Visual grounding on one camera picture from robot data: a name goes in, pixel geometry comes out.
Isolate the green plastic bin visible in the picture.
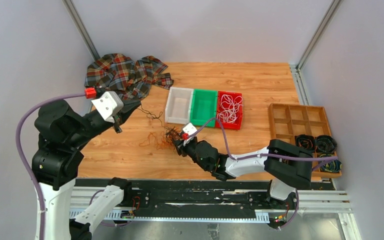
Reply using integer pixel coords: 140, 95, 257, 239
190, 89, 218, 126

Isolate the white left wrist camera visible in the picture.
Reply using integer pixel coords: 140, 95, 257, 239
91, 91, 124, 124

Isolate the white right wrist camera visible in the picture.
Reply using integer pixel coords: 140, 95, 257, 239
181, 122, 197, 146

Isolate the red plastic bin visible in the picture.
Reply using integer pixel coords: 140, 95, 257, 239
216, 91, 243, 130

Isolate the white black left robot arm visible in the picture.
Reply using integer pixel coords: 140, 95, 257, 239
31, 99, 141, 240

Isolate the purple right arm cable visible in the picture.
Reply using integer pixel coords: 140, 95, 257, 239
182, 117, 339, 171

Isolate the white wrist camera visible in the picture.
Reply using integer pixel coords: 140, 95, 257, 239
91, 91, 124, 124
181, 122, 197, 146

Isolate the black mounting rail base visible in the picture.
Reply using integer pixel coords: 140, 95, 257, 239
69, 178, 315, 229

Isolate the white plastic bin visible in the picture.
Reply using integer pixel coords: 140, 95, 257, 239
164, 86, 194, 125

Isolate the black cable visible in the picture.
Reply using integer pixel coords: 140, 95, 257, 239
135, 105, 181, 143

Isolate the wooden compartment tray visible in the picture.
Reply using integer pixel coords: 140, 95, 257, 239
267, 102, 343, 180

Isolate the plaid flannel shirt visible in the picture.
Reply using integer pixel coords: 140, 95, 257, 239
84, 53, 174, 100

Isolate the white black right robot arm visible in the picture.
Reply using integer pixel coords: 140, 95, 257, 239
173, 137, 313, 209

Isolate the white cable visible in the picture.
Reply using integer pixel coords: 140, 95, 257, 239
217, 93, 244, 125

